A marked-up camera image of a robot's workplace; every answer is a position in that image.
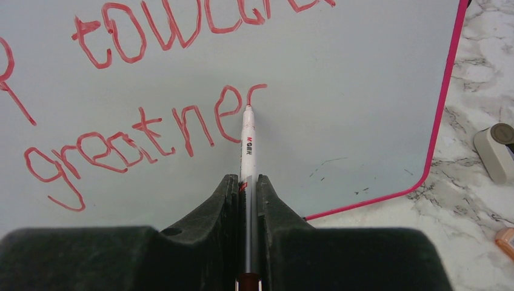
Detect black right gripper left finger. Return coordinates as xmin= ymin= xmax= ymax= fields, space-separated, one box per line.
xmin=1 ymin=175 xmax=238 ymax=290

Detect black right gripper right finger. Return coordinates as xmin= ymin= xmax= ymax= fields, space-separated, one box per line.
xmin=256 ymin=175 xmax=452 ymax=290

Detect small whiteboard eraser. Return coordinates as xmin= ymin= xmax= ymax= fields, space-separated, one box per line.
xmin=473 ymin=123 xmax=513 ymax=184

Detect orange rubber piece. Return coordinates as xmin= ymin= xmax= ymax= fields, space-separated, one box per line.
xmin=495 ymin=227 xmax=514 ymax=260

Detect red framed whiteboard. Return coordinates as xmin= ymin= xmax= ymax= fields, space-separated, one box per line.
xmin=1 ymin=1 xmax=468 ymax=234

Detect red capped white marker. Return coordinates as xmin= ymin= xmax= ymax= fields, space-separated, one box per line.
xmin=237 ymin=105 xmax=260 ymax=290

